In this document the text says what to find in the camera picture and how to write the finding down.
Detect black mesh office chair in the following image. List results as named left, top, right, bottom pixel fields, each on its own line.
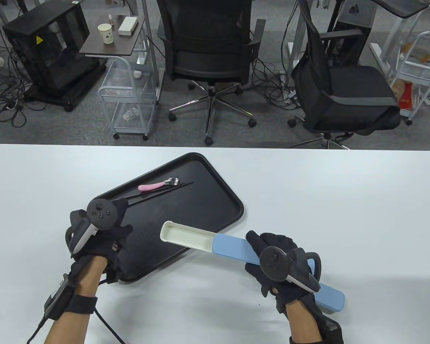
left=157, top=0, right=267, bottom=146

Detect black left wrist camera strap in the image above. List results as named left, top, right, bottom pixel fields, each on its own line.
left=43, top=274, right=98, bottom=320

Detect person's left hand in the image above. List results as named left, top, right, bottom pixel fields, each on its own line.
left=65, top=198, right=134, bottom=284

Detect white cutlery case base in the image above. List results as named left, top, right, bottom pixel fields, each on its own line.
left=160, top=221, right=223, bottom=256

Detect person's right forearm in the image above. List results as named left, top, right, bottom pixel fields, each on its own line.
left=285, top=297, right=331, bottom=344

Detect person's left forearm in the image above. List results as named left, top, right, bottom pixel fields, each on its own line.
left=43, top=256, right=108, bottom=344

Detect red snack packet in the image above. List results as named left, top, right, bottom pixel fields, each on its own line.
left=398, top=81, right=414, bottom=110

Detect pink handled metal spoon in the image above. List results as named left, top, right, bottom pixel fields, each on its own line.
left=138, top=177, right=181, bottom=192

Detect black computer tower cabinet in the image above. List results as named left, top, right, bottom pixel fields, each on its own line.
left=2, top=3, right=109, bottom=112

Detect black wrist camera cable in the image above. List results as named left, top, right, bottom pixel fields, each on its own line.
left=26, top=308, right=126, bottom=344

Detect black chopstick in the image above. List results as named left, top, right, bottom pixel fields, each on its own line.
left=126, top=182, right=195, bottom=201
left=127, top=183, right=192, bottom=207

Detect white rectangular box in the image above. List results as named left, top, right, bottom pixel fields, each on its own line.
left=118, top=16, right=140, bottom=37

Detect brown side table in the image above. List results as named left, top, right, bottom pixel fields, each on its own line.
left=79, top=15, right=146, bottom=58

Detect black white right glove controller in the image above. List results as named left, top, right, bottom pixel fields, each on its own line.
left=259, top=245, right=323, bottom=294

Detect black wrist camera strap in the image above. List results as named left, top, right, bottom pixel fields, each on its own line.
left=43, top=274, right=98, bottom=320
left=290, top=305, right=344, bottom=344

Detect white paper cup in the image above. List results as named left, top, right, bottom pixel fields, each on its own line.
left=97, top=23, right=114, bottom=45

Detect dark desk top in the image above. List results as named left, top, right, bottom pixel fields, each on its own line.
left=374, top=0, right=430, bottom=19

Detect black right wrist camera strap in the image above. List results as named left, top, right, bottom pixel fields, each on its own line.
left=290, top=305, right=344, bottom=344

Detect black plastic serving tray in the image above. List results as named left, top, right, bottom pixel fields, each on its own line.
left=92, top=152, right=245, bottom=283

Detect blue cutlery case lid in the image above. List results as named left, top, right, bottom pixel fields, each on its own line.
left=212, top=232, right=345, bottom=313

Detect black white left glove controller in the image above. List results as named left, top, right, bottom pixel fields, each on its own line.
left=65, top=198, right=119, bottom=255

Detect black white glove controller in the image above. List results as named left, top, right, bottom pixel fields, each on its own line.
left=65, top=198, right=119, bottom=255
left=259, top=245, right=323, bottom=294

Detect person's right hand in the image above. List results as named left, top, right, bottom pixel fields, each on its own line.
left=244, top=230, right=325, bottom=315

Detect white desk frame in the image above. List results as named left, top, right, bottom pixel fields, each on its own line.
left=369, top=16, right=411, bottom=77

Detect white rolling cart with basket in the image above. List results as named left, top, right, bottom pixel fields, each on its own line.
left=390, top=31, right=430, bottom=125

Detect white desk leg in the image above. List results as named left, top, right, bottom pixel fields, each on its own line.
left=134, top=0, right=165, bottom=105
left=285, top=0, right=309, bottom=74

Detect tangle of black floor cables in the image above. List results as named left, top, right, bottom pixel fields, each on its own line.
left=0, top=45, right=34, bottom=128
left=252, top=56, right=302, bottom=109

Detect black desktop computer tower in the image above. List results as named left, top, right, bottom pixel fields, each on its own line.
left=328, top=0, right=374, bottom=67

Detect white wire rolling cart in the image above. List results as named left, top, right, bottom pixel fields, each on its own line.
left=97, top=57, right=159, bottom=141

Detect black office chair grey armrests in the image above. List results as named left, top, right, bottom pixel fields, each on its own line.
left=287, top=0, right=402, bottom=149

